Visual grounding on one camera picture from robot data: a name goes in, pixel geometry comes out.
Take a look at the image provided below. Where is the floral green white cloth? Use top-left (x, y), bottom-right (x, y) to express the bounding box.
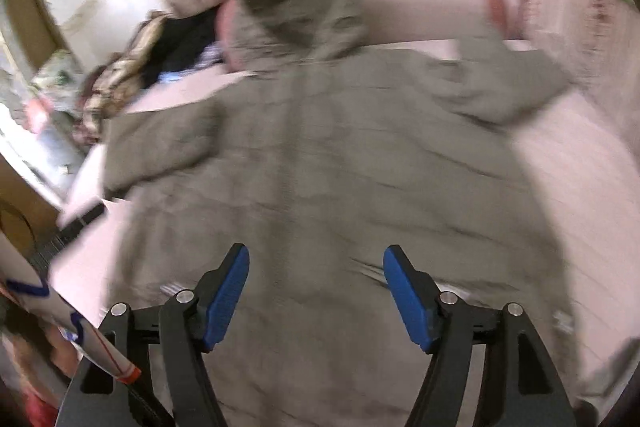
top-left (32, 49), bottom-right (86, 114)

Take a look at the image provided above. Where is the striped floral cushion at right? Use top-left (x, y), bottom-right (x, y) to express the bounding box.
top-left (523, 0), bottom-right (639, 155)

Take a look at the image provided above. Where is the pink quilted bed cover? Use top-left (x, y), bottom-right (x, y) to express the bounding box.
top-left (51, 43), bottom-right (639, 400)

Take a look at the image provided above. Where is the olive green puffer jacket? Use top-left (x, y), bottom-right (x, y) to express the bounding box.
top-left (103, 0), bottom-right (577, 426)

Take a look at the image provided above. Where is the black clothes pile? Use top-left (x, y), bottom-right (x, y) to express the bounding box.
top-left (141, 8), bottom-right (224, 88)

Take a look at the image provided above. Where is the beige brown patterned blanket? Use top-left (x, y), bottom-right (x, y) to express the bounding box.
top-left (75, 11), bottom-right (167, 144)

